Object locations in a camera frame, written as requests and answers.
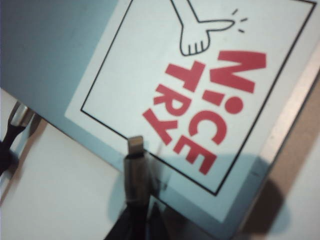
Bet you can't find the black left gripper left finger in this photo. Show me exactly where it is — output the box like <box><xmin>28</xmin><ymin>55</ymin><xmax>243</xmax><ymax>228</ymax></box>
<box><xmin>106</xmin><ymin>203</ymin><xmax>150</xmax><ymax>240</ymax></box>

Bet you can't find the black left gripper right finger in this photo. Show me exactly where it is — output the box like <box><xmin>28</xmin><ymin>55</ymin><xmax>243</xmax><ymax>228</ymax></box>
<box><xmin>148</xmin><ymin>199</ymin><xmax>173</xmax><ymax>240</ymax></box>

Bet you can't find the black charging cable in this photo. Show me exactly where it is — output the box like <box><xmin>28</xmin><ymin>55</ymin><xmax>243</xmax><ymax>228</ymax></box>
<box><xmin>0</xmin><ymin>103</ymin><xmax>152</xmax><ymax>211</ymax></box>

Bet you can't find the white Nice Try sticker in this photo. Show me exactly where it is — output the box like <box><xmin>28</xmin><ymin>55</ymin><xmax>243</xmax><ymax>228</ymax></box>
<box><xmin>64</xmin><ymin>0</ymin><xmax>320</xmax><ymax>224</ymax></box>

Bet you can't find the silver Dell laptop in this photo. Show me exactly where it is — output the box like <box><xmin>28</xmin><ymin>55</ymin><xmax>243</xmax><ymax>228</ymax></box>
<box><xmin>0</xmin><ymin>0</ymin><xmax>320</xmax><ymax>240</ymax></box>

